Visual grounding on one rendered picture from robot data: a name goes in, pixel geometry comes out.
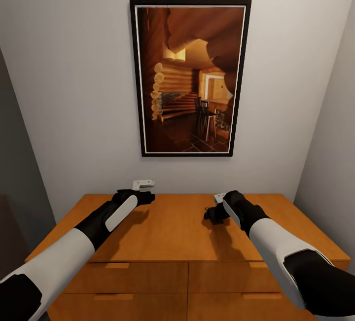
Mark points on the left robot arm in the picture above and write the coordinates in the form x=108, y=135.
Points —
x=27, y=292

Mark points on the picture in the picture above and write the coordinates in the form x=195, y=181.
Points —
x=189, y=59

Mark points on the cabinet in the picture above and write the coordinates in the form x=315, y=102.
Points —
x=165, y=262

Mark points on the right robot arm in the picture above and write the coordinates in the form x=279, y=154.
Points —
x=307, y=277

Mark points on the door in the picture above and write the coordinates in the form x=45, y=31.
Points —
x=26, y=217

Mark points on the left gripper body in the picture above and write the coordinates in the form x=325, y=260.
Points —
x=145, y=197

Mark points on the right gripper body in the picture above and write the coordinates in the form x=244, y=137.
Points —
x=216, y=214

